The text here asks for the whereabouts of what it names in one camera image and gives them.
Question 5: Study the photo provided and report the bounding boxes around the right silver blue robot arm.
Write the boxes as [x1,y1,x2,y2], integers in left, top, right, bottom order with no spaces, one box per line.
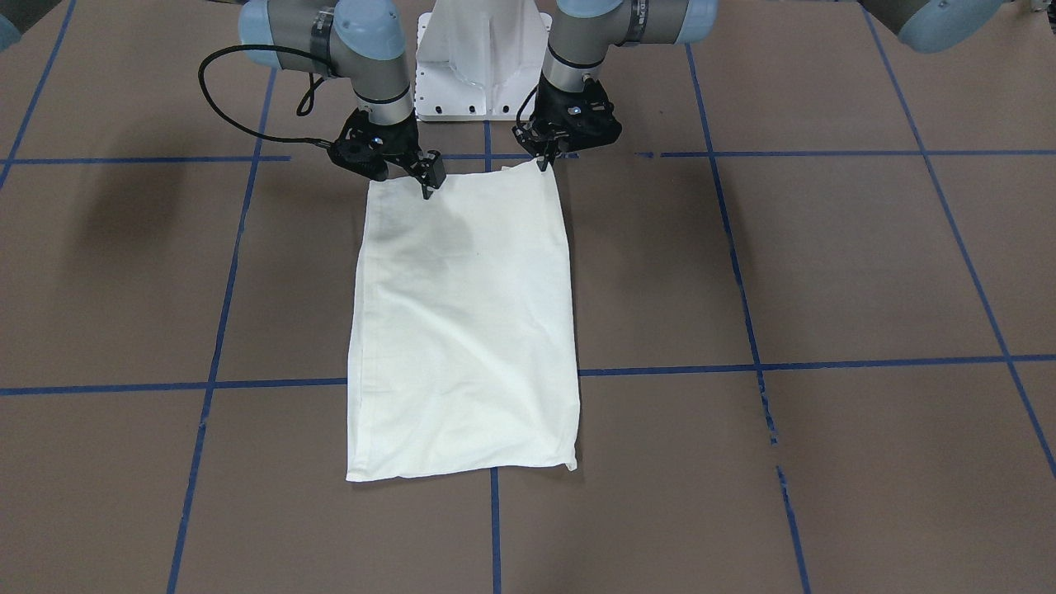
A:
[197,1,446,199]

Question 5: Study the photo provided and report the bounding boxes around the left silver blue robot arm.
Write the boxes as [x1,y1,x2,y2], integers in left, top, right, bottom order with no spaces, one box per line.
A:
[512,1,1000,172]

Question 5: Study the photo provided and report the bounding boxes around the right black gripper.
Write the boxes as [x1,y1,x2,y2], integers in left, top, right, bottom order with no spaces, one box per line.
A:
[327,111,446,200]

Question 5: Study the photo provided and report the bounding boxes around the cream cat print t-shirt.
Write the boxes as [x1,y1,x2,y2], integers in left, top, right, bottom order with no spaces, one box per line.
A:
[346,161,581,483]

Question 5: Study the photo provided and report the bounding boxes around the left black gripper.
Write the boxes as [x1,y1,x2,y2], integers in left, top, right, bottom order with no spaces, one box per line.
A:
[513,78,623,172]

